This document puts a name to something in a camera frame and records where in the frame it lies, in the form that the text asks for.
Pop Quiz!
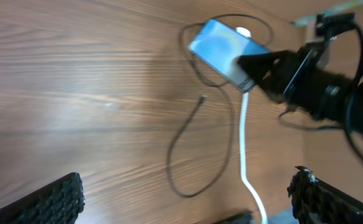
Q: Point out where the black USB charging cable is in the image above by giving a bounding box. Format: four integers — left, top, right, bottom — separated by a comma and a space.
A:
165, 13, 275, 198

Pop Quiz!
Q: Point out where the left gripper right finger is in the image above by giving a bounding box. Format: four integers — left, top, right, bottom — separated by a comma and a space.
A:
287, 166, 363, 224

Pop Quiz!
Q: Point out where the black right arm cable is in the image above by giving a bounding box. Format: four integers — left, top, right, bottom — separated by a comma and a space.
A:
276, 18, 363, 178

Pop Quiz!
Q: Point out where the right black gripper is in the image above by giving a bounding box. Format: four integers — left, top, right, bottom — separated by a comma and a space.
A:
237, 46, 353, 121

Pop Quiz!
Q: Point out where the white power strip cord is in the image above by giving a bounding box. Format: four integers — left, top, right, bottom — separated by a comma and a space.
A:
238, 91, 269, 224

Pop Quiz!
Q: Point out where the blue Galaxy smartphone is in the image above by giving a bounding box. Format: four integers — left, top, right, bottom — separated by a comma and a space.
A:
188, 19, 270, 92

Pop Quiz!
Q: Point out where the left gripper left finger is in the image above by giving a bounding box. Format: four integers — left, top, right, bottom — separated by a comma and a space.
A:
0, 172, 85, 224

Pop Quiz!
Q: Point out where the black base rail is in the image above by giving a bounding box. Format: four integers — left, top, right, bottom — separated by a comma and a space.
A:
213, 211, 253, 224

